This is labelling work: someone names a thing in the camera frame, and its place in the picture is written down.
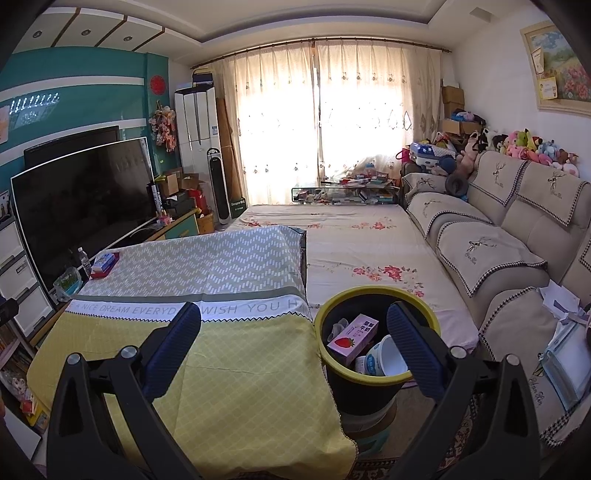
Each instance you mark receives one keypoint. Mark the green and wood television cabinet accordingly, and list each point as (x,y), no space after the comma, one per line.
(180,226)

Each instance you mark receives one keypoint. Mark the framed flower painting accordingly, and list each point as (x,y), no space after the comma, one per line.
(563,64)

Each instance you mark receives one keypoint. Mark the white paper bowl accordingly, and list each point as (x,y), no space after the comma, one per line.
(392,355)

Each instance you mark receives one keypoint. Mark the white tower fan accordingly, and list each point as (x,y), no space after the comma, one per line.
(218,184)

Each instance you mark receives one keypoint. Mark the black bin with yellow rim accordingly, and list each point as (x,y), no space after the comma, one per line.
(355,392)

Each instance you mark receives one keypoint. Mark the pink artificial flower bunch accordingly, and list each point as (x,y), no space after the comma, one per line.
(164,129)

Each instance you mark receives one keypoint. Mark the red round wall sticker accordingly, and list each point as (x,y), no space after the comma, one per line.
(158,84)

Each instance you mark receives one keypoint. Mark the grey neck pillow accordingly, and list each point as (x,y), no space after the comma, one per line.
(457,184)

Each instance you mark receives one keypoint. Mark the glass coffee table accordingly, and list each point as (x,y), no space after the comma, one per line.
(346,194)

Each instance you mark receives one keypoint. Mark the shelf of books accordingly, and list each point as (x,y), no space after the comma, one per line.
(18,383)

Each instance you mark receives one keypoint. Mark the mattress with floral sheet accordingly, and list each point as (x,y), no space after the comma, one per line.
(360,240)

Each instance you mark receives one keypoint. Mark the stack of cardboard boxes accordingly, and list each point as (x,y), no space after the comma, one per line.
(452,101)

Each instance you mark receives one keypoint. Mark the beige sofa with embroidered covers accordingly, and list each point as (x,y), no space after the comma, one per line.
(508,258)

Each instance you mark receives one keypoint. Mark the loose white papers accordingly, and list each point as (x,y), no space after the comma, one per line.
(561,302)

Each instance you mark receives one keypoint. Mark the small black television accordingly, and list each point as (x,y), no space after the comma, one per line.
(69,141)

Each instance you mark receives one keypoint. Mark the large curved television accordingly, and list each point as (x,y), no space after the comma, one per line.
(83,207)

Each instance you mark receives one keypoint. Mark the white drawer cabinet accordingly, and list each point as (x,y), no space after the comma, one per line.
(18,277)

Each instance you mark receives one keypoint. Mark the stack of blue plastic folders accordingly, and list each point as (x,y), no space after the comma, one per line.
(568,364)

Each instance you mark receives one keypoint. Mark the cream sheer curtains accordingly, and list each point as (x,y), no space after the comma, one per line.
(286,129)

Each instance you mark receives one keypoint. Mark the row of plush toys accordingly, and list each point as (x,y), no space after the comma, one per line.
(521,150)

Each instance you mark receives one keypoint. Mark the blue and white starred bag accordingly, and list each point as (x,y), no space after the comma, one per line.
(429,157)

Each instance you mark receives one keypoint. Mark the open cardboard boxes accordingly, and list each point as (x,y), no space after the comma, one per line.
(173,182)

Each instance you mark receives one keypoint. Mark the white standing air conditioner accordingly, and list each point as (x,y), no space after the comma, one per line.
(198,124)

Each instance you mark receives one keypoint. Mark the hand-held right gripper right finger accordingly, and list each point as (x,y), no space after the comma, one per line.
(415,353)

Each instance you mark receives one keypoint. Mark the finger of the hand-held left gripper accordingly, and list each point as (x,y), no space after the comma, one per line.
(7,311)

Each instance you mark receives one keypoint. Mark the pink milk carton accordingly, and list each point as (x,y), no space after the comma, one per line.
(353,339)

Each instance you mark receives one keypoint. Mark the clear water bottle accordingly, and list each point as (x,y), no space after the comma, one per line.
(84,263)

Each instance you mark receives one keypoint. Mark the blue and red tissue pack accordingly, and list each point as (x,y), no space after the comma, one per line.
(104,265)

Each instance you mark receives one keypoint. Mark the small round stool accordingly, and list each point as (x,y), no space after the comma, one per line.
(369,429)

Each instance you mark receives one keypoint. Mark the wooden bucket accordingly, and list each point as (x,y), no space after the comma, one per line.
(205,222)

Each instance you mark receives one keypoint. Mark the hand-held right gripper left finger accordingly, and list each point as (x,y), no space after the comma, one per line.
(171,353)

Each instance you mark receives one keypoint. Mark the pink wall poster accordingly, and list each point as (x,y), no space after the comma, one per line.
(4,124)

